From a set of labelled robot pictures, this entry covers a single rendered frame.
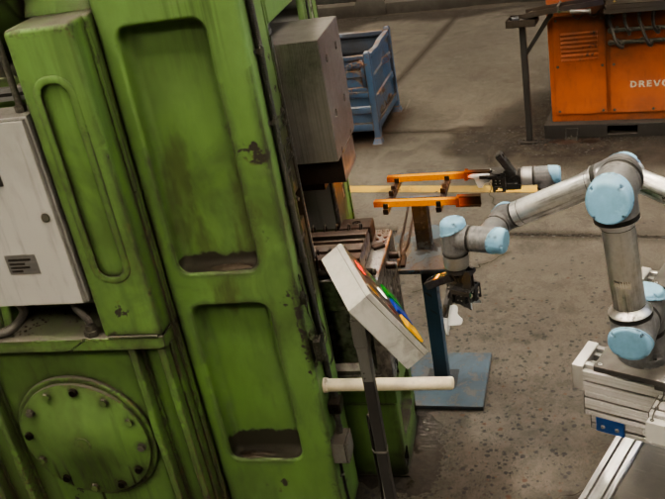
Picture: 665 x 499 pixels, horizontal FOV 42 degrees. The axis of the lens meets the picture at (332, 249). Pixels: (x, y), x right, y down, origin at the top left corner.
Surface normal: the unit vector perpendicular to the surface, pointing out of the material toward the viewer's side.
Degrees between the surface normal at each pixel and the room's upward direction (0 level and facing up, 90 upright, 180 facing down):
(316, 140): 90
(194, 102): 89
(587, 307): 0
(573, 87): 90
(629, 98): 90
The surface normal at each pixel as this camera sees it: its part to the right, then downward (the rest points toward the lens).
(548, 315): -0.17, -0.88
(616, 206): -0.49, 0.35
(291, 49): -0.19, 0.47
